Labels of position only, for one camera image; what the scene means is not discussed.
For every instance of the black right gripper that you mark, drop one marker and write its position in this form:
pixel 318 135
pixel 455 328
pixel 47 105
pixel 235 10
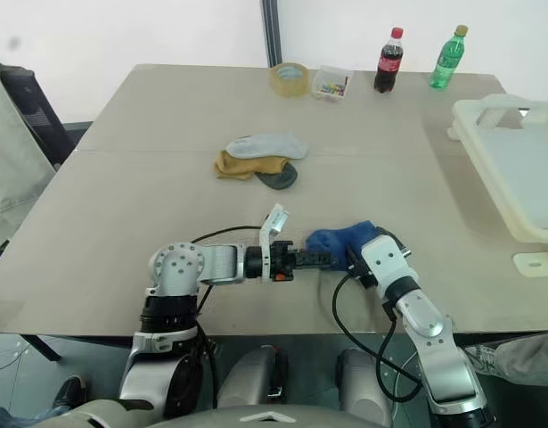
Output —
pixel 366 278

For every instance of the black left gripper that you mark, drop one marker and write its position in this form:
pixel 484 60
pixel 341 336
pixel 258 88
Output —
pixel 282 263

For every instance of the blue cloth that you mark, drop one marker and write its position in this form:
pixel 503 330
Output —
pixel 333 241

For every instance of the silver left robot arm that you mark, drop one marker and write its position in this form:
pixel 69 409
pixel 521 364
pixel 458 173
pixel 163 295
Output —
pixel 184 267

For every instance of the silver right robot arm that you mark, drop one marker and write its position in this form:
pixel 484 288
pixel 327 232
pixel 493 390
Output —
pixel 429 330

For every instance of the white plastic tray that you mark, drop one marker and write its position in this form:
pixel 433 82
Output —
pixel 514 165

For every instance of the clear box of coloured pins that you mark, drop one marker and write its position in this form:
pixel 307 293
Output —
pixel 331 84

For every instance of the dark grey cloth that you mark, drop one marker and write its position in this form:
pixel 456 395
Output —
pixel 280 178

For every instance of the mustard yellow sock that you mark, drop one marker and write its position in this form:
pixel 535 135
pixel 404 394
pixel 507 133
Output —
pixel 242 167

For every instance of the light grey sock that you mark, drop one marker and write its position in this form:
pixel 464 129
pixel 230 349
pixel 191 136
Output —
pixel 269 145

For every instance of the grey rounded left robot leg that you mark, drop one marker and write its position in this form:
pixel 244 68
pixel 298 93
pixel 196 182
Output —
pixel 249 379

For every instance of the grey rounded robot leg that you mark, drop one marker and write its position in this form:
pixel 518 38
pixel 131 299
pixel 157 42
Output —
pixel 249 379
pixel 362 388

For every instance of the grey rounded right robot leg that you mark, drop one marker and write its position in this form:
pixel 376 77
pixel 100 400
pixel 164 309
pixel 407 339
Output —
pixel 362 388

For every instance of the grey sneaker of bystander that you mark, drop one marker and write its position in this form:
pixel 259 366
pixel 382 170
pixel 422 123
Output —
pixel 478 359

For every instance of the grey robot torso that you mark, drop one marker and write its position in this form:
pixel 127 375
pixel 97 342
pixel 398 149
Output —
pixel 273 419

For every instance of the clear packing tape roll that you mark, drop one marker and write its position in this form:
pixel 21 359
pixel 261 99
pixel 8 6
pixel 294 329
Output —
pixel 289 82

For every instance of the khaki trouser leg of bystander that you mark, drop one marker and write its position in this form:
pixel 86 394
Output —
pixel 527 356

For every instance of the cola bottle red cap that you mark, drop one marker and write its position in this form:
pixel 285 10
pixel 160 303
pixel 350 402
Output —
pixel 387 62

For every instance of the green bottle yellow cap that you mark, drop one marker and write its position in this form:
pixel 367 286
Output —
pixel 447 58

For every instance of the black shoe of bystander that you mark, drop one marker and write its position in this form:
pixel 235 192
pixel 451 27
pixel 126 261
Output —
pixel 71 392

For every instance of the black office chair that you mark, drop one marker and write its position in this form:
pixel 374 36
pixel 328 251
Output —
pixel 37 116

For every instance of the white cloth on chair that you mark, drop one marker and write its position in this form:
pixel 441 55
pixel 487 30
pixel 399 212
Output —
pixel 10 169

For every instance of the blue jeans leg of bystander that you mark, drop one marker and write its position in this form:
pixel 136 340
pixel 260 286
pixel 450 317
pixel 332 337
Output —
pixel 10 417

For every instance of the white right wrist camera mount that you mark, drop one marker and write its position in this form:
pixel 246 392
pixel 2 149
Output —
pixel 387 263

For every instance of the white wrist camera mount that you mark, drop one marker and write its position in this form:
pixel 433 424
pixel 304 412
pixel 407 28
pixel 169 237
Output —
pixel 271 232
pixel 387 263

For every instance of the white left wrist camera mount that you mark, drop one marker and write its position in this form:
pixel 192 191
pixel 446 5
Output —
pixel 271 232

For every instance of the grey metal post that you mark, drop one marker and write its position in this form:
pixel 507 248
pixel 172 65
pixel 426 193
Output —
pixel 271 31

